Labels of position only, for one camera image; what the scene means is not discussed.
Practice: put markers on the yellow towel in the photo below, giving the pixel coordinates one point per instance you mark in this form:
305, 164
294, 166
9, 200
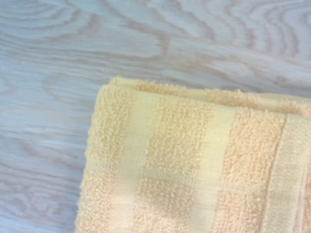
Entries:
182, 157

